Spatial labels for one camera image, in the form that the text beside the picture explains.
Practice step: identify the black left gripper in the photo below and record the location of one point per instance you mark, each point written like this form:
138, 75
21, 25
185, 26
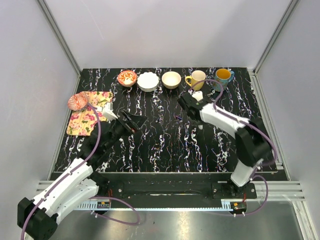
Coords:
134, 123

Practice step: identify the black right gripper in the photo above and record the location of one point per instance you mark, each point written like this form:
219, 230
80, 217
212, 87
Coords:
199, 121

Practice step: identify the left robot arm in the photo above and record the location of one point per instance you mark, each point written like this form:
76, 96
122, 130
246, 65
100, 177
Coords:
40, 216

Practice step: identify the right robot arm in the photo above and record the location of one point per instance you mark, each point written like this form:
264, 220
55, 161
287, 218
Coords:
253, 144

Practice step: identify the yellow mug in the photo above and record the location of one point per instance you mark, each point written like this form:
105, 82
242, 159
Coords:
196, 79

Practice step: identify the cream round bowl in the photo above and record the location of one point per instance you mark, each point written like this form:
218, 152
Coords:
171, 80

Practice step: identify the white scalloped bowl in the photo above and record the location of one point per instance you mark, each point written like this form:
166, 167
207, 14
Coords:
148, 81

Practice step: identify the red patterned small bowl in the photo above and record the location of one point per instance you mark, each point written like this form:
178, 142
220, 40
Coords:
127, 78

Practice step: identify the blue butterfly mug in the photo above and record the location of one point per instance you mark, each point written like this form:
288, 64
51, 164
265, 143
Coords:
223, 77

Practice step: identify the floral rectangular tray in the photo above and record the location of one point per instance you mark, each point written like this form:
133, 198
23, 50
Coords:
82, 122

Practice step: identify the pink patterned bowl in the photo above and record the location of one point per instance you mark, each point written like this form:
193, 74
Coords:
78, 101

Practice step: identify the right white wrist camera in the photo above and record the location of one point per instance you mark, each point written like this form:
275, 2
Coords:
198, 95

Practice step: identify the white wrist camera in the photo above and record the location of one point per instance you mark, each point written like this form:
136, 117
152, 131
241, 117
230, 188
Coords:
107, 111
198, 95

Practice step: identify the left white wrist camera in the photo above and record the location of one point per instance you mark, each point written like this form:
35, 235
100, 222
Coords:
107, 111

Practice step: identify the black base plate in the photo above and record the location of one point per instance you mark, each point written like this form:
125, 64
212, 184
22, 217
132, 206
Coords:
168, 191

